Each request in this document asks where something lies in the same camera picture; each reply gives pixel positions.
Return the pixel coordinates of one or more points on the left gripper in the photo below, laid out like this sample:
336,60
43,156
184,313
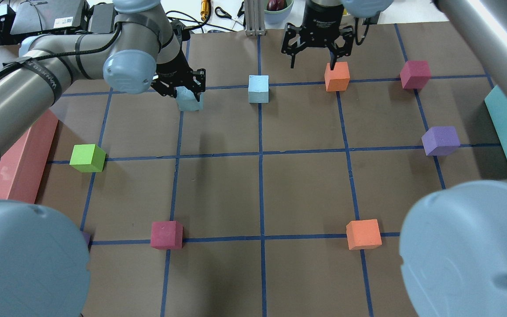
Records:
170,69

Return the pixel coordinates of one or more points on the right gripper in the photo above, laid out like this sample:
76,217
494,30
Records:
322,18

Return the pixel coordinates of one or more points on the light blue block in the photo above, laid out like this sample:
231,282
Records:
186,100
258,89

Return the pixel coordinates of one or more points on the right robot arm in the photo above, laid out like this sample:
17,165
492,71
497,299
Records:
453,242

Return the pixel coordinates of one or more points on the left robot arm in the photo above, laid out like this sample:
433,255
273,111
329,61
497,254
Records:
44,256

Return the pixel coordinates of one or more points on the orange block far side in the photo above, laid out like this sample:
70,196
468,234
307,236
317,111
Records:
337,80

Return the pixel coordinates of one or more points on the blue bowl with fruit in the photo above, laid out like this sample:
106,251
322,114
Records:
277,11

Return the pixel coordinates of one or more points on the black power adapter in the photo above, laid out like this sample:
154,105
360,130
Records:
102,18

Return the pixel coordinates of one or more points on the pink block right far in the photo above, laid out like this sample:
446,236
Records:
415,74

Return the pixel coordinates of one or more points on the green block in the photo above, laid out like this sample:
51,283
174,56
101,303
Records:
88,158

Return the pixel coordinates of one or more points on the purple block near teal tray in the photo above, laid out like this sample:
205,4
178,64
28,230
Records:
440,141

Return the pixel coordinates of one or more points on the pink block near base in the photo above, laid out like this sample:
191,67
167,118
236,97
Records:
167,235

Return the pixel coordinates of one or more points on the pink plastic tray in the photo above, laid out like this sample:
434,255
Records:
22,166

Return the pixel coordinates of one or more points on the orange block near base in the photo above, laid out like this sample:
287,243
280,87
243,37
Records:
363,234

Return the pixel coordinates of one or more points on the aluminium frame post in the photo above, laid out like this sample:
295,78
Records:
254,18

